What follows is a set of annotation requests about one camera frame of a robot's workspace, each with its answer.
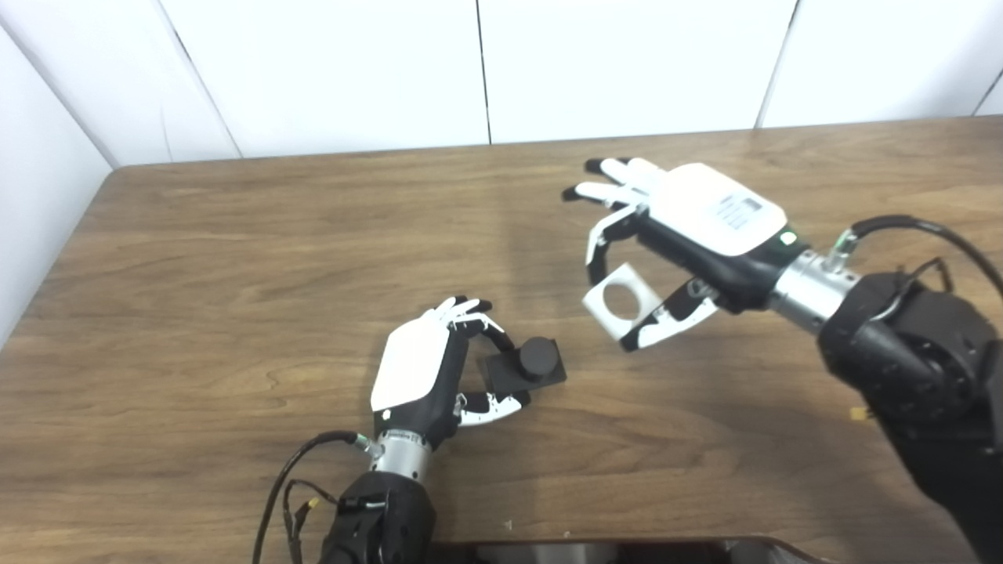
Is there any thin arm wire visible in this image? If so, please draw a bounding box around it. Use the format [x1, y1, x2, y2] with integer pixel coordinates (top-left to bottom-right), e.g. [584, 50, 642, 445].
[282, 479, 342, 564]
[885, 257, 953, 314]

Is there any thin right arm wire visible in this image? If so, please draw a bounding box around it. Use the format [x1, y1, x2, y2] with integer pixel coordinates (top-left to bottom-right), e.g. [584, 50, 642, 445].
[885, 257, 953, 314]

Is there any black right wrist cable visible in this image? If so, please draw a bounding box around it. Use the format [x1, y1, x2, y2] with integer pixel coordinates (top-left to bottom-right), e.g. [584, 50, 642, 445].
[827, 215, 1003, 302]

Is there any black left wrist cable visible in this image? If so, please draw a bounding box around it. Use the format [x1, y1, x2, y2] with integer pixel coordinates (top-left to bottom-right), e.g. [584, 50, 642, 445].
[252, 430, 381, 564]

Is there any black peg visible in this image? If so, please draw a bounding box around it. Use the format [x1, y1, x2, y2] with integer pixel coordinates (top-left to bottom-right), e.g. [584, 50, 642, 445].
[478, 337, 567, 392]

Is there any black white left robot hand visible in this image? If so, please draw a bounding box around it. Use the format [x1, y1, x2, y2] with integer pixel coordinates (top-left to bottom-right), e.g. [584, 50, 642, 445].
[370, 296, 530, 451]

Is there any white square piece with hole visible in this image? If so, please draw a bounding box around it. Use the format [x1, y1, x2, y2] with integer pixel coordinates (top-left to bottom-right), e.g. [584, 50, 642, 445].
[581, 263, 661, 341]

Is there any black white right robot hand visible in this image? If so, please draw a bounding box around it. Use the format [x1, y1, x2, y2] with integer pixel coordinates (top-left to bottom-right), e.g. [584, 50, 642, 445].
[562, 157, 808, 353]

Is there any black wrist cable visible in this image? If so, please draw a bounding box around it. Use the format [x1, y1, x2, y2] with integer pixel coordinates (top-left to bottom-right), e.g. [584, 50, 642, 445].
[827, 215, 1003, 302]
[252, 430, 381, 564]

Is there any thin left arm wire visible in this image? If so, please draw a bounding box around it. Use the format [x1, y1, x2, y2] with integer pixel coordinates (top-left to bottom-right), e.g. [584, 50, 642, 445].
[282, 479, 342, 564]

